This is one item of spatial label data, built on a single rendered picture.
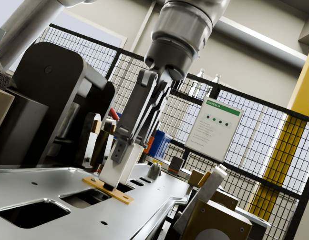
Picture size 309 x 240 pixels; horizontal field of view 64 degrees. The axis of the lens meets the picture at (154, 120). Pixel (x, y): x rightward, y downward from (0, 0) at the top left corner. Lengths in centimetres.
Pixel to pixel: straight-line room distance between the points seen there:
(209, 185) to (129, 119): 17
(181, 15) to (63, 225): 32
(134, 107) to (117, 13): 312
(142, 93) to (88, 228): 18
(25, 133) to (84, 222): 22
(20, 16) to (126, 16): 254
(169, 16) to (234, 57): 308
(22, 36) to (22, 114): 58
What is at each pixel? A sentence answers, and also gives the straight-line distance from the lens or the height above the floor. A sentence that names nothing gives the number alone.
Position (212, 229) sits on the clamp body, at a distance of 42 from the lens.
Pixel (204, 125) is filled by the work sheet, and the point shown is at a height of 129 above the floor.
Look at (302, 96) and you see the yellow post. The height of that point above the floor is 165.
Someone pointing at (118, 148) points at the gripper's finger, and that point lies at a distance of 36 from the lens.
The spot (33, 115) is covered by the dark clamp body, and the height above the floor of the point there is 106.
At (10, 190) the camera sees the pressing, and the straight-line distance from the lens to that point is 28.
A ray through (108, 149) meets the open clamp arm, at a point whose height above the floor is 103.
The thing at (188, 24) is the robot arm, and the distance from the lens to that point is 40.
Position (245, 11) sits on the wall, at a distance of 375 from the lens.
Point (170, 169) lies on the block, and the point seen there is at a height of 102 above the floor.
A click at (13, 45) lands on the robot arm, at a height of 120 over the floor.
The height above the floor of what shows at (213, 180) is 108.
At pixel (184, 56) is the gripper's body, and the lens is 39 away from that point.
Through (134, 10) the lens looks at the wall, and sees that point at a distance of 345.
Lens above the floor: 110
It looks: 5 degrees up
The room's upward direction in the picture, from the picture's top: 24 degrees clockwise
